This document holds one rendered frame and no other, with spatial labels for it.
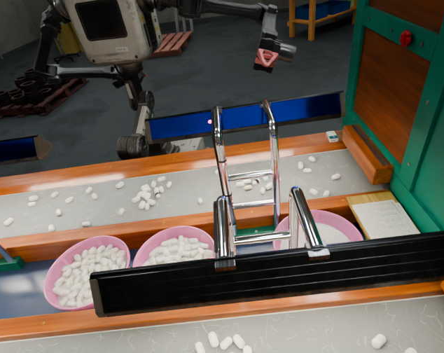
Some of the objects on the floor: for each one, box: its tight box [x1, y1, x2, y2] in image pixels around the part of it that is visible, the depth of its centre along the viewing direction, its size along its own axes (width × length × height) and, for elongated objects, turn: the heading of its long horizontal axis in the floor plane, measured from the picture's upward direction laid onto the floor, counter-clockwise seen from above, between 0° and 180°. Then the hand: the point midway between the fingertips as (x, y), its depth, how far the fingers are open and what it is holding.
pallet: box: [148, 31, 193, 58], centre depth 586 cm, size 129×89×12 cm
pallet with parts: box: [0, 66, 89, 119], centre depth 443 cm, size 88×122×44 cm
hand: (266, 64), depth 94 cm, fingers closed
